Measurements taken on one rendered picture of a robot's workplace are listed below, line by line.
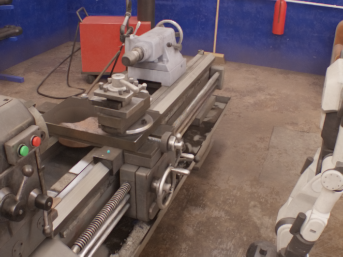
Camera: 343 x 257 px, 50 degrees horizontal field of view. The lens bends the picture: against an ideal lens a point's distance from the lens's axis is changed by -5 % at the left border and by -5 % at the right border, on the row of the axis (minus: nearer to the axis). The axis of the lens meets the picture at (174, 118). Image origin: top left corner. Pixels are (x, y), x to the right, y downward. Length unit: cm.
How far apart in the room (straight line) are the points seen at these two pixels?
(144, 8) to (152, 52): 233
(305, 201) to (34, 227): 108
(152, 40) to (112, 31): 233
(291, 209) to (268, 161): 171
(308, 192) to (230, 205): 129
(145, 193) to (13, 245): 75
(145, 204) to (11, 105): 90
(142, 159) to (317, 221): 80
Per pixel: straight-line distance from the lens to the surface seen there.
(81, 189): 159
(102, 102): 171
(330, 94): 141
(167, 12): 606
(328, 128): 148
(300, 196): 168
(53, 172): 193
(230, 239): 259
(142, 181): 175
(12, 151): 108
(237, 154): 346
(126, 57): 224
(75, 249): 150
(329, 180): 137
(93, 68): 489
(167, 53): 258
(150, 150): 175
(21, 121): 114
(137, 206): 186
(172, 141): 179
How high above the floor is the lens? 178
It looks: 26 degrees down
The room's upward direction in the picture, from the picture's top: 2 degrees clockwise
